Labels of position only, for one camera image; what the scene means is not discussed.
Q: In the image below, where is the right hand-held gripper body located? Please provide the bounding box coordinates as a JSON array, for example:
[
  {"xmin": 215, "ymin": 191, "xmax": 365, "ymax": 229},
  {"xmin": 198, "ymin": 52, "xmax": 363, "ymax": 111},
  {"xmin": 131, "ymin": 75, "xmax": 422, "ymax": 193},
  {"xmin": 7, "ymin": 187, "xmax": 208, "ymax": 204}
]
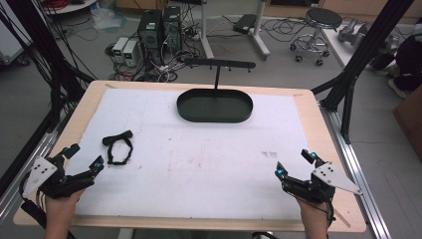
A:
[{"xmin": 282, "ymin": 161, "xmax": 363, "ymax": 205}]

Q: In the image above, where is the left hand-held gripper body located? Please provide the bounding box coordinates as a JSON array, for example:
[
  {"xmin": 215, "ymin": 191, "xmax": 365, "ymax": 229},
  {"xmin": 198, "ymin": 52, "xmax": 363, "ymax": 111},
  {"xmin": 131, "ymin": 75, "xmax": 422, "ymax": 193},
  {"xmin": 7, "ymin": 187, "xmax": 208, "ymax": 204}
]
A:
[{"xmin": 21, "ymin": 154, "xmax": 98, "ymax": 200}]

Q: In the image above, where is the black hair tie with bow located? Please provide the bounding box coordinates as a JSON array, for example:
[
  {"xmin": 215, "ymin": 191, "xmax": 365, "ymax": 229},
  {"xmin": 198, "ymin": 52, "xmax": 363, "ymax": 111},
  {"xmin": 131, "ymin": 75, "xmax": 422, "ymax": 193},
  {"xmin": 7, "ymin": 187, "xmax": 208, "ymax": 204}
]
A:
[{"xmin": 102, "ymin": 129, "xmax": 134, "ymax": 166}]

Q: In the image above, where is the black rack with tray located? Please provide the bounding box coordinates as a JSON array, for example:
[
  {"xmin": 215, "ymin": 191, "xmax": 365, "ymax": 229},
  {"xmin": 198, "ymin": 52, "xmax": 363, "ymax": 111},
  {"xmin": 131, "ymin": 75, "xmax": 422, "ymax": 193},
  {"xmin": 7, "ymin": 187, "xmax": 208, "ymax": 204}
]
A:
[{"xmin": 175, "ymin": 57, "xmax": 258, "ymax": 124}]

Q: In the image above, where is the person's left hand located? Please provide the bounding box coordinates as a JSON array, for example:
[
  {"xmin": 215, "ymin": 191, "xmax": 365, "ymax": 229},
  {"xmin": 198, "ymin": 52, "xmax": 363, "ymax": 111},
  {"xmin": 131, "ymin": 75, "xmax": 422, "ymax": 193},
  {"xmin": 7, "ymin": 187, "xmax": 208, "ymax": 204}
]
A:
[{"xmin": 44, "ymin": 188, "xmax": 86, "ymax": 239}]

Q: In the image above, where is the person's right hand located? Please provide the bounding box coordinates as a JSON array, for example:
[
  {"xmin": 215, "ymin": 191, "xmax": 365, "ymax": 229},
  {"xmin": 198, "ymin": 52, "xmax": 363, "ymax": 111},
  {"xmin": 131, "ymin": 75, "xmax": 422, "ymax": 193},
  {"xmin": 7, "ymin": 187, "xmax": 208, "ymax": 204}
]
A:
[{"xmin": 296, "ymin": 195, "xmax": 330, "ymax": 239}]

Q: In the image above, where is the clear tape strip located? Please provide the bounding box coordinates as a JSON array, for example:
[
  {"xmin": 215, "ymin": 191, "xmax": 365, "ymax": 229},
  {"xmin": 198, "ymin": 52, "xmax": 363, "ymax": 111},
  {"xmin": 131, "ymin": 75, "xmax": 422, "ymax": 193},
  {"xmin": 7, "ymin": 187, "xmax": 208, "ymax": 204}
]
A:
[{"xmin": 332, "ymin": 208, "xmax": 352, "ymax": 229}]

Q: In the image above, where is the white table mat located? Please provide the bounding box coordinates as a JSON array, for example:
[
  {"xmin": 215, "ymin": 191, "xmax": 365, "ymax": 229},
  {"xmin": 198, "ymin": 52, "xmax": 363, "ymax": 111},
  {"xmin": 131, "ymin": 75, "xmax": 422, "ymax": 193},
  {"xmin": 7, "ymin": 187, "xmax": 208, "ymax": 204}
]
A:
[{"xmin": 74, "ymin": 87, "xmax": 316, "ymax": 222}]

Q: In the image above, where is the brown cardboard box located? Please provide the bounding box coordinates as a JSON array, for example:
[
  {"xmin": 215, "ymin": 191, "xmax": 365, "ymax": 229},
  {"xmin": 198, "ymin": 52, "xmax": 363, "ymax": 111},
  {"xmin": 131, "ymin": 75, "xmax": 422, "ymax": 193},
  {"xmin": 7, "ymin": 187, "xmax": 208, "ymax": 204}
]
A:
[{"xmin": 392, "ymin": 85, "xmax": 422, "ymax": 163}]

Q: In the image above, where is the white power supply unit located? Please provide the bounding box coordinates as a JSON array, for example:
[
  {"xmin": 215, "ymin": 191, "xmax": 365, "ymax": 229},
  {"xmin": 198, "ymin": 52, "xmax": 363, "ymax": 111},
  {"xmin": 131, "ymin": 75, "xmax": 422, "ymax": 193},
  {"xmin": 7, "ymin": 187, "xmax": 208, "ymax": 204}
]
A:
[
  {"xmin": 111, "ymin": 36, "xmax": 130, "ymax": 64},
  {"xmin": 121, "ymin": 40, "xmax": 139, "ymax": 68}
]

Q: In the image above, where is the white power strip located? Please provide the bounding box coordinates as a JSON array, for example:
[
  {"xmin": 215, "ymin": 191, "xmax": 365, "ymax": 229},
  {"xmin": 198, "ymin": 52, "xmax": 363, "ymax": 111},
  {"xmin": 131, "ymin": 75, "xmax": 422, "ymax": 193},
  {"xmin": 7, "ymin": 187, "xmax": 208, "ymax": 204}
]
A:
[{"xmin": 154, "ymin": 61, "xmax": 187, "ymax": 74}]

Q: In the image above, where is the black round stool on wheels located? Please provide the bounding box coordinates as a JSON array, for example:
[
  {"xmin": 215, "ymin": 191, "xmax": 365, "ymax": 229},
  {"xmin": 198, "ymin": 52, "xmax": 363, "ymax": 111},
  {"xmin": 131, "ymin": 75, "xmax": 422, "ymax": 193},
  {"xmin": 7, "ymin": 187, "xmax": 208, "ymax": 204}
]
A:
[{"xmin": 289, "ymin": 7, "xmax": 343, "ymax": 67}]

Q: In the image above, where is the white desk leg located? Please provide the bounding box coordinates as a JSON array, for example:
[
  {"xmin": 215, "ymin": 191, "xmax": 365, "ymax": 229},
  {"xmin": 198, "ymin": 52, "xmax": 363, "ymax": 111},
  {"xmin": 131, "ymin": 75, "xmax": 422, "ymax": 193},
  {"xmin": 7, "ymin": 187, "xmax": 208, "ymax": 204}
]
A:
[
  {"xmin": 250, "ymin": 0, "xmax": 272, "ymax": 62},
  {"xmin": 198, "ymin": 0, "xmax": 216, "ymax": 61}
]

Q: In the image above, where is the clear plastic bag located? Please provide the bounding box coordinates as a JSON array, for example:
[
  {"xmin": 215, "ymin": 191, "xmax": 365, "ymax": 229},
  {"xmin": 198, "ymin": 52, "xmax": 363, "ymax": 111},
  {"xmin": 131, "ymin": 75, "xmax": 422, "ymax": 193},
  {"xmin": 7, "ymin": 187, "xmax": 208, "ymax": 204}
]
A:
[{"xmin": 91, "ymin": 6, "xmax": 128, "ymax": 32}]

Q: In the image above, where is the black computer tower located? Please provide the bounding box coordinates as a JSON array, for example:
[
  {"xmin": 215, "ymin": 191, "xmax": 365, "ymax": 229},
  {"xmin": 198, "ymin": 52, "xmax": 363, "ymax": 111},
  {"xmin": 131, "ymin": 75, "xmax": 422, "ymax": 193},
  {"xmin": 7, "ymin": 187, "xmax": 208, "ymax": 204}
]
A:
[
  {"xmin": 136, "ymin": 9, "xmax": 164, "ymax": 65},
  {"xmin": 161, "ymin": 5, "xmax": 183, "ymax": 54}
]

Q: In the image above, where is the white round table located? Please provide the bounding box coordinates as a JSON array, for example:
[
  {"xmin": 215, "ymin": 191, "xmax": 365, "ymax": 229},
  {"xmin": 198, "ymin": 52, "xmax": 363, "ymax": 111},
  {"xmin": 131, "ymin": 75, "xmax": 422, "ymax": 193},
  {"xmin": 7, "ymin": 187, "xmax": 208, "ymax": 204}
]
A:
[{"xmin": 42, "ymin": 0, "xmax": 98, "ymax": 16}]

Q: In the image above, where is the flat black box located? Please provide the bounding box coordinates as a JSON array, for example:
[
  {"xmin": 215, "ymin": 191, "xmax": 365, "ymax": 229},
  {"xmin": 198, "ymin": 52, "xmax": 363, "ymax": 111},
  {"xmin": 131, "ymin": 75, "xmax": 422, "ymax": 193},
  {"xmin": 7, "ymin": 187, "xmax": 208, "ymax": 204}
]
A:
[{"xmin": 232, "ymin": 13, "xmax": 258, "ymax": 35}]

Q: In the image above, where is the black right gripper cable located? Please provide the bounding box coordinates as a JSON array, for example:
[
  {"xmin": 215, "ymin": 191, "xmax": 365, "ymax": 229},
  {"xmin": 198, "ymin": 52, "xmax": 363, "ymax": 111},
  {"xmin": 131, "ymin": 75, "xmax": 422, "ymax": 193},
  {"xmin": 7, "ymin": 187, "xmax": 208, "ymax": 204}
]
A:
[{"xmin": 292, "ymin": 192, "xmax": 336, "ymax": 230}]

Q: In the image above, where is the aluminium rail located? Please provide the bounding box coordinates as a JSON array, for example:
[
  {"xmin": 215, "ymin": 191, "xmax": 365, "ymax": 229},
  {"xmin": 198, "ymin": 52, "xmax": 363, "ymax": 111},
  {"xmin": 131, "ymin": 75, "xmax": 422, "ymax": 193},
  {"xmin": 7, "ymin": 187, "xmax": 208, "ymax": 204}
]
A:
[
  {"xmin": 0, "ymin": 109, "xmax": 73, "ymax": 227},
  {"xmin": 318, "ymin": 103, "xmax": 393, "ymax": 239}
]

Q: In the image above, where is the black metal frame stand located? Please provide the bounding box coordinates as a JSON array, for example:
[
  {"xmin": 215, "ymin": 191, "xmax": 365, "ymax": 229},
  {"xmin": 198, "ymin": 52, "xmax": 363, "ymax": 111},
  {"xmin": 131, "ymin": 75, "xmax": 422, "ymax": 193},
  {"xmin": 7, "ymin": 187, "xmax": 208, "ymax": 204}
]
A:
[
  {"xmin": 311, "ymin": 0, "xmax": 416, "ymax": 145},
  {"xmin": 0, "ymin": 0, "xmax": 98, "ymax": 197}
]

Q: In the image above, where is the tangle of floor cables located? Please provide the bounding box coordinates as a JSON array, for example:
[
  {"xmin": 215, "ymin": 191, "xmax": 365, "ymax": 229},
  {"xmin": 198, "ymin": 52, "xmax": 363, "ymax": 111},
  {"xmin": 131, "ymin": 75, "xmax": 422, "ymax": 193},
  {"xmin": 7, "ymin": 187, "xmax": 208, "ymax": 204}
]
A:
[{"xmin": 105, "ymin": 43, "xmax": 203, "ymax": 84}]

